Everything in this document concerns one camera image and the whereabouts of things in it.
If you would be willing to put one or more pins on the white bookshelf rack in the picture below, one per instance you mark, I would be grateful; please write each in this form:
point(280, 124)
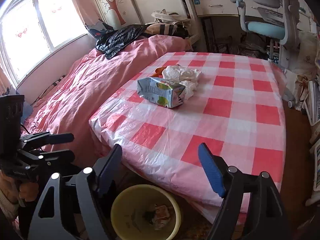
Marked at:
point(311, 107)

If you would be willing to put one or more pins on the red white checkered tablecloth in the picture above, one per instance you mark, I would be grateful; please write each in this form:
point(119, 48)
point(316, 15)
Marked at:
point(237, 111)

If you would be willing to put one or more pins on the black puffer jacket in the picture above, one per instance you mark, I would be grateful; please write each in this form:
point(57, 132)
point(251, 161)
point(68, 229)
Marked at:
point(113, 42)

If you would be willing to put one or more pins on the yellow trash bin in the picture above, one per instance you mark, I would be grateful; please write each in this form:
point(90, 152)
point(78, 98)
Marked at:
point(145, 212)

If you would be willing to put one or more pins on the window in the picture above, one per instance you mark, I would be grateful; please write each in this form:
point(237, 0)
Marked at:
point(32, 30)

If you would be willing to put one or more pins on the white paper bag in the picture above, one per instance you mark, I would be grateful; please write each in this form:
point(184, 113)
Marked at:
point(190, 88)

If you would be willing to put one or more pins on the striped beige pillow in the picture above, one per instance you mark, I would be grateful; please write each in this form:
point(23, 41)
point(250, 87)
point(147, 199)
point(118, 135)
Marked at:
point(167, 29)

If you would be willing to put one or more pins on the grey blue desk chair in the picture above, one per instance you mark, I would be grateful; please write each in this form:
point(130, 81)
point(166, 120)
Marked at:
point(280, 23)

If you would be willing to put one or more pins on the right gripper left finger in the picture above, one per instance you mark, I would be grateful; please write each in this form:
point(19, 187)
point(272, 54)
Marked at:
point(78, 206)

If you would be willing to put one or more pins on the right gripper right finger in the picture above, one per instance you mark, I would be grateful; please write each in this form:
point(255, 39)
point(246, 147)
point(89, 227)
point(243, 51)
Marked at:
point(266, 217)

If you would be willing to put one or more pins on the white desk with drawers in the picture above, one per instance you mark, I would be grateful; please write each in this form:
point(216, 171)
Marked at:
point(226, 7)

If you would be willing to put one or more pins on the blue milk carton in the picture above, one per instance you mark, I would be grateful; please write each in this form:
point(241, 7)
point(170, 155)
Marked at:
point(162, 92)

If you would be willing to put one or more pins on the beige tote bag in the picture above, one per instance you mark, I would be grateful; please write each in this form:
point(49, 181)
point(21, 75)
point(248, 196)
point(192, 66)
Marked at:
point(168, 17)

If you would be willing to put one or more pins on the white wrapper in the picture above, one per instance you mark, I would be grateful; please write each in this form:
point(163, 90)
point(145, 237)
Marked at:
point(178, 73)

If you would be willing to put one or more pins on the pink curtain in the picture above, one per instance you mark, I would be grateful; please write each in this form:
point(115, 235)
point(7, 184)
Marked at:
point(91, 17)

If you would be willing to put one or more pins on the pink duvet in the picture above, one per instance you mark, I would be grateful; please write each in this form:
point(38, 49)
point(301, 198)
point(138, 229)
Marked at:
point(90, 81)

